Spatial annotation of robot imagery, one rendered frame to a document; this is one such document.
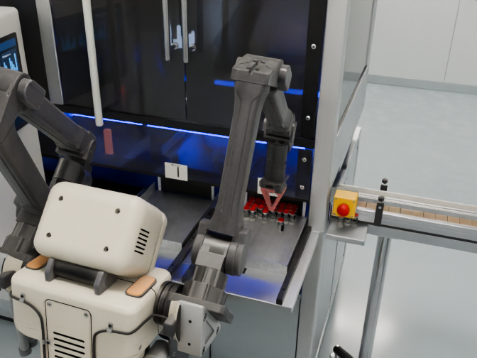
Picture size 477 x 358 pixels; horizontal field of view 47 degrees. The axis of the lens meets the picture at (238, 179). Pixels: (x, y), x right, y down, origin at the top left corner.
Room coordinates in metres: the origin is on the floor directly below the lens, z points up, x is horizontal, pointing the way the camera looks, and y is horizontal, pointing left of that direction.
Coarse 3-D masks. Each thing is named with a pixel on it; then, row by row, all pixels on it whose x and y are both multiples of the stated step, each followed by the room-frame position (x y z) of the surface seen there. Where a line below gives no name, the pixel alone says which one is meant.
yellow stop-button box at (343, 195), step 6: (336, 192) 1.57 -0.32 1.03; (342, 192) 1.57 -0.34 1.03; (348, 192) 1.57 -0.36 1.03; (354, 192) 1.58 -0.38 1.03; (336, 198) 1.55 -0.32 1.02; (342, 198) 1.54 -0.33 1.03; (348, 198) 1.54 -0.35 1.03; (354, 198) 1.54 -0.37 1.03; (336, 204) 1.55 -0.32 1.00; (348, 204) 1.54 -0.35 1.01; (354, 204) 1.53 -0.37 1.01; (354, 210) 1.53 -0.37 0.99; (348, 216) 1.53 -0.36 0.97; (354, 216) 1.54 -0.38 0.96
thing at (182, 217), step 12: (144, 192) 1.76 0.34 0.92; (156, 192) 1.82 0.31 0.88; (168, 192) 1.82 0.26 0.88; (156, 204) 1.73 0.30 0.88; (168, 204) 1.73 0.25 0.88; (180, 204) 1.74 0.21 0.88; (192, 204) 1.74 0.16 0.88; (204, 204) 1.74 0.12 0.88; (168, 216) 1.65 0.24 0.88; (180, 216) 1.65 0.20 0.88; (192, 216) 1.65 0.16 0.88; (204, 216) 1.63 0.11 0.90; (168, 228) 1.57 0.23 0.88; (180, 228) 1.57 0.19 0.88; (192, 228) 1.52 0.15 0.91; (168, 240) 1.45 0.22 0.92; (180, 240) 1.50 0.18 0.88
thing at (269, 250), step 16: (256, 224) 1.61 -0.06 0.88; (272, 224) 1.61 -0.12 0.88; (288, 224) 1.61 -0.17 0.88; (304, 224) 1.56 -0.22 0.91; (256, 240) 1.51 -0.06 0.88; (272, 240) 1.51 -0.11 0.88; (288, 240) 1.51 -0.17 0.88; (256, 256) 1.42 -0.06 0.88; (272, 256) 1.42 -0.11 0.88; (288, 256) 1.42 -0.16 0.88
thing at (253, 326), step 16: (352, 144) 2.31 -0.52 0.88; (352, 160) 2.30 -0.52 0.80; (336, 176) 1.99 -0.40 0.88; (352, 176) 2.40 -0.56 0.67; (336, 256) 2.08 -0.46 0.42; (336, 272) 2.21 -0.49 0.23; (320, 288) 1.63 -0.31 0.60; (0, 304) 2.01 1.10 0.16; (240, 304) 1.65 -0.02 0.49; (320, 304) 1.70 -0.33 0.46; (240, 320) 1.65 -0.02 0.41; (256, 320) 1.63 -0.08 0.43; (272, 320) 1.61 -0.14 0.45; (288, 320) 1.59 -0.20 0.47; (320, 320) 1.76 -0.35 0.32; (224, 336) 1.67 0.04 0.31; (240, 336) 1.65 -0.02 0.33; (256, 336) 1.63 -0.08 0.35; (272, 336) 1.61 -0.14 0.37; (288, 336) 1.59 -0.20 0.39; (320, 336) 1.83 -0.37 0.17; (208, 352) 1.69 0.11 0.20; (224, 352) 1.67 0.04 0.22; (240, 352) 1.65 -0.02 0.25; (256, 352) 1.63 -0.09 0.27; (272, 352) 1.61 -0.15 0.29; (288, 352) 1.59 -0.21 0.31
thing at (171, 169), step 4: (168, 164) 1.73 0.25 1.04; (172, 164) 1.73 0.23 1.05; (176, 164) 1.72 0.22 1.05; (168, 168) 1.73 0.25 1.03; (172, 168) 1.73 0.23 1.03; (176, 168) 1.72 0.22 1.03; (180, 168) 1.72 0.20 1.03; (184, 168) 1.71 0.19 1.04; (168, 172) 1.73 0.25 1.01; (172, 172) 1.73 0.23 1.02; (176, 172) 1.72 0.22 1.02; (180, 172) 1.72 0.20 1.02; (184, 172) 1.71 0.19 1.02; (168, 176) 1.73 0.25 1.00; (172, 176) 1.73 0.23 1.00; (176, 176) 1.72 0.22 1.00; (180, 176) 1.72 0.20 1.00; (184, 176) 1.71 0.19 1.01
